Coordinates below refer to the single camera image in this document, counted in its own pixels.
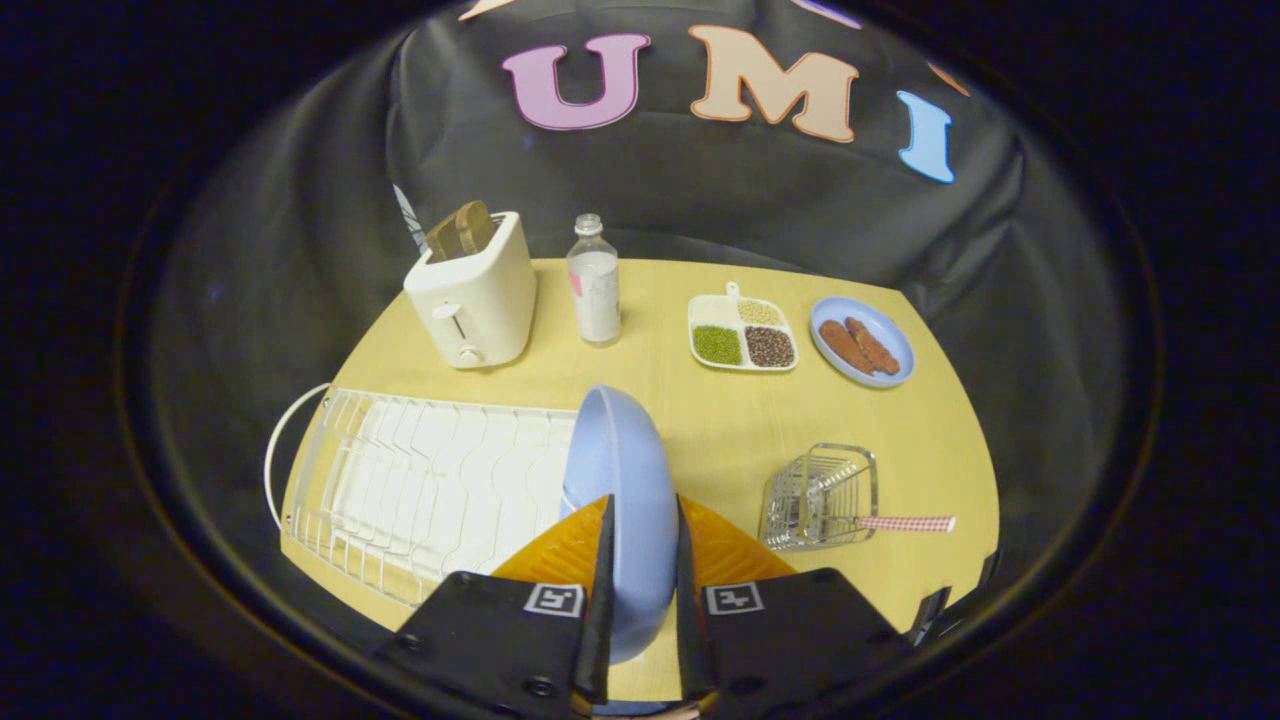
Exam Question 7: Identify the brown sausage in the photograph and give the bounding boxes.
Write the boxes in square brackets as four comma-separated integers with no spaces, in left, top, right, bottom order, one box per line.
[846,317,902,376]
[818,320,877,376]

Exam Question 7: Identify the blue plate with sausages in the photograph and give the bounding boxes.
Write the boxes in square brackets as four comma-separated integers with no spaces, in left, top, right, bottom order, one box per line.
[809,296,916,389]

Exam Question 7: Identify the brown toast slice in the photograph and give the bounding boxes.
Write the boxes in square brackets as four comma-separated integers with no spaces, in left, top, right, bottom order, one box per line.
[425,200,496,263]

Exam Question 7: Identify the light blue plate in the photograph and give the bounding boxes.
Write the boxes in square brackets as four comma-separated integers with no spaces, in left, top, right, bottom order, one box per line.
[559,385,680,665]

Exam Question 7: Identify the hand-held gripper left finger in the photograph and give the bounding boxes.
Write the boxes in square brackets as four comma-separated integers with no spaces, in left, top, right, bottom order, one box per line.
[368,494,616,720]

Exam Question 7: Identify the white toaster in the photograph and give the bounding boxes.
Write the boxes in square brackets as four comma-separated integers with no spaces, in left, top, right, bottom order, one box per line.
[403,211,538,370]

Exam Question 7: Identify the metal wire basket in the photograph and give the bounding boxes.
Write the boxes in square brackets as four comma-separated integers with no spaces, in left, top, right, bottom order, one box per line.
[759,443,880,552]

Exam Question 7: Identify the black backdrop cloth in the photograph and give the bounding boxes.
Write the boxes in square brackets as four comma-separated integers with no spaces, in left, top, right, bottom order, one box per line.
[150,0,1136,641]

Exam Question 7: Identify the white wire dish rack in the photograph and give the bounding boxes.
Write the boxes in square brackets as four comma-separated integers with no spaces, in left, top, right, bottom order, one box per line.
[264,383,581,608]

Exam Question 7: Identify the white divided tray with beans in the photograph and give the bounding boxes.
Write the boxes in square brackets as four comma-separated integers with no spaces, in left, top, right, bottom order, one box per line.
[687,282,800,374]

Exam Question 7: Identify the spoon with checkered handle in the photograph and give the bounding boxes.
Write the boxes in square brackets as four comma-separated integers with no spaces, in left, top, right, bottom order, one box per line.
[856,515,957,534]

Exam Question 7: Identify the clear plastic bottle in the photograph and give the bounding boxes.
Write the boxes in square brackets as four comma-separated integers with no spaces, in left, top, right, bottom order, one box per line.
[566,213,622,347]

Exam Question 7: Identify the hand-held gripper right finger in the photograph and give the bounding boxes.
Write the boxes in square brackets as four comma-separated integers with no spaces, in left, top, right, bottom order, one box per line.
[676,495,916,720]

